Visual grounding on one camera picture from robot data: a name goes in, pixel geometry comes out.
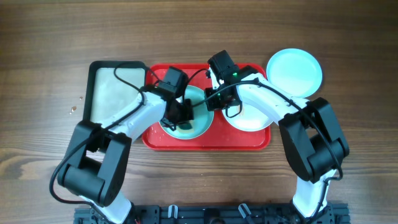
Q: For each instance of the red plastic tray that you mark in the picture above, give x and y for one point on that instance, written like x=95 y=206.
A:
x=221 y=136

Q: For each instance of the green yellow sponge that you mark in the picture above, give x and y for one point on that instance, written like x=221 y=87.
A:
x=185 y=127

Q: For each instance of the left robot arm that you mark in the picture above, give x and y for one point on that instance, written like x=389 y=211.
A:
x=95 y=162

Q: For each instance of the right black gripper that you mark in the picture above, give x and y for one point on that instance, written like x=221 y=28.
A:
x=211 y=106

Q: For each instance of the light blue plate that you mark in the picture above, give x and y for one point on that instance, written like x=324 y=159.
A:
x=295 y=71
x=202 y=118

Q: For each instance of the black water tray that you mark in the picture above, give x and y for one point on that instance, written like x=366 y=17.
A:
x=107 y=92

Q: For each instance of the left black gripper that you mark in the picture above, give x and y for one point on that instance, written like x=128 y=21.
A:
x=186 y=116

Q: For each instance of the white plate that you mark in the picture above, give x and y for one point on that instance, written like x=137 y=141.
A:
x=246 y=118

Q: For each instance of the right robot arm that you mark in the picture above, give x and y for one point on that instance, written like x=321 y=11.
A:
x=313 y=140

